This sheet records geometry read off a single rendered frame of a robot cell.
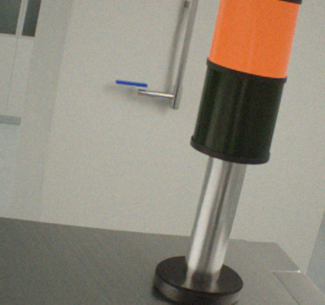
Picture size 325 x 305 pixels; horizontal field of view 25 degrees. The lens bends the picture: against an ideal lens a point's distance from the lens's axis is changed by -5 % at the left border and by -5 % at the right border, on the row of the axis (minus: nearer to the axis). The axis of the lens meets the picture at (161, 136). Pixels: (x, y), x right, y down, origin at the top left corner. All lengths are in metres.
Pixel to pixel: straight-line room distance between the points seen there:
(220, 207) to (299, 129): 1.63
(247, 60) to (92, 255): 0.18
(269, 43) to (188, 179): 1.60
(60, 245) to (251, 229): 1.64
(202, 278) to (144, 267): 0.05
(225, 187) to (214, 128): 0.04
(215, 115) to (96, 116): 1.48
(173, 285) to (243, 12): 0.18
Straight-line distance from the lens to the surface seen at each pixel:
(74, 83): 1.88
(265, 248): 0.59
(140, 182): 1.99
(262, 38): 0.43
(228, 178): 0.46
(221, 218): 0.46
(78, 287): 0.47
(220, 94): 0.43
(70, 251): 0.52
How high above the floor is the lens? 2.31
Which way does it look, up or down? 14 degrees down
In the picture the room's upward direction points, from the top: 11 degrees clockwise
